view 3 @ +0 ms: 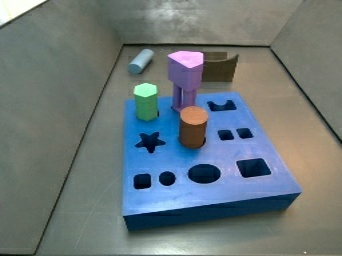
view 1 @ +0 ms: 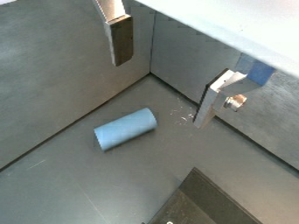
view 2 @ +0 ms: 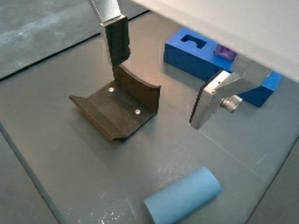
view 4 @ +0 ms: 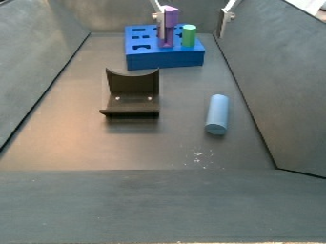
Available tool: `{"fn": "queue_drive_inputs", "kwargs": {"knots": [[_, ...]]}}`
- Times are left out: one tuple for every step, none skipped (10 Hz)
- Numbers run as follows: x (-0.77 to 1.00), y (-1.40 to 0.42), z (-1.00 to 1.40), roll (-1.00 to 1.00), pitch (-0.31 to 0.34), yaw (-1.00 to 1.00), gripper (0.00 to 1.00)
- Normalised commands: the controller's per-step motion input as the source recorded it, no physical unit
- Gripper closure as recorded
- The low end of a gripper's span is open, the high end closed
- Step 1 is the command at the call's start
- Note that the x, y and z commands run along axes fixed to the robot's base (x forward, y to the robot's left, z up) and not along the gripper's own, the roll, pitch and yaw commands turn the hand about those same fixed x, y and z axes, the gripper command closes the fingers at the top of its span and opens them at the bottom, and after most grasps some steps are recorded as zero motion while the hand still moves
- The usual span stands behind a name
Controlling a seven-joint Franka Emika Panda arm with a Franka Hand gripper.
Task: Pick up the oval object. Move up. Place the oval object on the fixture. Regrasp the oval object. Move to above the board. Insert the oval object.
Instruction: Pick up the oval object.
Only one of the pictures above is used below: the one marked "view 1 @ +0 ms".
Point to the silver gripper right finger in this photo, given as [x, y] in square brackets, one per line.
[225, 91]

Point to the light blue oval cylinder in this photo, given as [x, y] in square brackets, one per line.
[125, 128]

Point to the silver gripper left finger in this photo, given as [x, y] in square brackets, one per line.
[119, 29]

